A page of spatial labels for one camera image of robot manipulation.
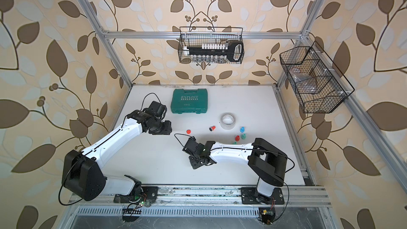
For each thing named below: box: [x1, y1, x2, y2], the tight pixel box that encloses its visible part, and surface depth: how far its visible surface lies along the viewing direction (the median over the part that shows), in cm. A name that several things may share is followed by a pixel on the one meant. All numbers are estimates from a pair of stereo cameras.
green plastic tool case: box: [170, 88, 209, 114], surface depth 108 cm
